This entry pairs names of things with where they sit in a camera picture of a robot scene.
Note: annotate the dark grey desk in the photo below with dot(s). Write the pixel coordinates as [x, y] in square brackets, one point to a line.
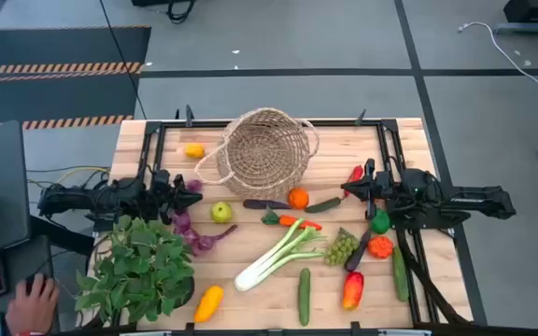
[3, 186]

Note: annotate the yellow lemon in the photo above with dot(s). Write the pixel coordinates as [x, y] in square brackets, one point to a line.
[194, 150]

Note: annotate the green apple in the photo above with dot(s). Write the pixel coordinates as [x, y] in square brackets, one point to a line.
[221, 212]

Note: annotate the white and green leek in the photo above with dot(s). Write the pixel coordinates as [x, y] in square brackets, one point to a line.
[269, 263]

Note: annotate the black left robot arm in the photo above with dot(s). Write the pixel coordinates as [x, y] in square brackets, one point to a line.
[110, 198]

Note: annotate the purple garlic braid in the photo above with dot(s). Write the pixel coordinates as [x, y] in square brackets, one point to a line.
[182, 221]

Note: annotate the potted green leafy plant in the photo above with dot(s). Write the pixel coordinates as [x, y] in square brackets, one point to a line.
[143, 266]

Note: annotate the short dark green cucumber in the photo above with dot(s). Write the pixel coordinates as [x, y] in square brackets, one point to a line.
[322, 205]

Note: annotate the grey metal stand leg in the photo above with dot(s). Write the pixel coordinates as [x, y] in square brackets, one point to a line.
[530, 29]

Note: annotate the orange carrot with green top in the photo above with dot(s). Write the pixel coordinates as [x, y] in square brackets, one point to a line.
[292, 220]

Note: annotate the black metal table frame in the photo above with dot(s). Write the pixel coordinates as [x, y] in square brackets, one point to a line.
[203, 123]

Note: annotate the black equipment box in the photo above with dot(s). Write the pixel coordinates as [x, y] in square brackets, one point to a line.
[526, 9]

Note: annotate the green grape bunch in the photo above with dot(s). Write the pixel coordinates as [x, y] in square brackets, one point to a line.
[341, 247]

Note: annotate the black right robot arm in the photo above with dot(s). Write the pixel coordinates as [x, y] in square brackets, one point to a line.
[474, 198]

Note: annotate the person's hand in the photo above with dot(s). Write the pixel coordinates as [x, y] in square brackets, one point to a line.
[33, 308]

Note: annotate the red and yellow mango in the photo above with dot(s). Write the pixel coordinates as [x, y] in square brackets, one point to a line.
[353, 291]

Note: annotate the long dark purple eggplant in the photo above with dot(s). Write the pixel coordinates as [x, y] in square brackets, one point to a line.
[355, 259]

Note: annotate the small dark purple eggplant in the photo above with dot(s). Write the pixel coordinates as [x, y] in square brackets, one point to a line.
[262, 204]

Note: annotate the long green cucumber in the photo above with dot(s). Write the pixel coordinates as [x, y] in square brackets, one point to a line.
[304, 296]
[400, 275]

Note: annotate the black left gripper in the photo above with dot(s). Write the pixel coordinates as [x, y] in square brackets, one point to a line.
[164, 196]

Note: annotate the red chili pepper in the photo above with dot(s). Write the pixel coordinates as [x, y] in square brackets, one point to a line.
[357, 172]

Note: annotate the black hazard-striped floor mat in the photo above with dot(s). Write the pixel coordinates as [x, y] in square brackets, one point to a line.
[54, 46]

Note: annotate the orange fruit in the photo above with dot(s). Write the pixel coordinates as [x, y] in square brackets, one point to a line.
[298, 198]

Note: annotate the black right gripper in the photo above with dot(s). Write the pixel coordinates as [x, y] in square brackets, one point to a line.
[381, 189]

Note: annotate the green bell pepper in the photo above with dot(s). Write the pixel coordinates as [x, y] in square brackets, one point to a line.
[381, 223]

